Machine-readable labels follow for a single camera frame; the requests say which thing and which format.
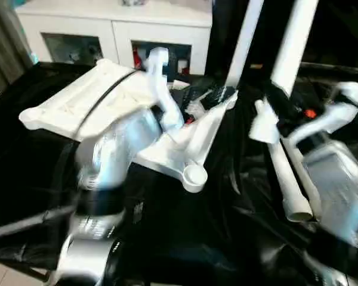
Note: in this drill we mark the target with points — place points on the white plastic table top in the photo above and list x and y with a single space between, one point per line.
185 143

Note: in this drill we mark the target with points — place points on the white plastic table leg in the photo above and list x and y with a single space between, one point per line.
244 42
307 173
292 42
289 185

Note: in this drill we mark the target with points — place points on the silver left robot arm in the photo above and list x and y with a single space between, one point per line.
107 179

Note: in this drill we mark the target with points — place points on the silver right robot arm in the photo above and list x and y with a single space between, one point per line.
340 185

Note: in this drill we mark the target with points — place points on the black furniture with gold label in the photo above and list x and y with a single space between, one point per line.
340 30

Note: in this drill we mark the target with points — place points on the white cabinet with glass doors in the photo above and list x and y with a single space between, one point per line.
113 24

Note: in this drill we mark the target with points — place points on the black mat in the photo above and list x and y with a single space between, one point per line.
197 238

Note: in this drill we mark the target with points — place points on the grey curtain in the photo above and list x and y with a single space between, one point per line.
6 36

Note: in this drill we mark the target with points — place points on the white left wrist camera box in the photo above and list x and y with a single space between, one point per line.
161 89

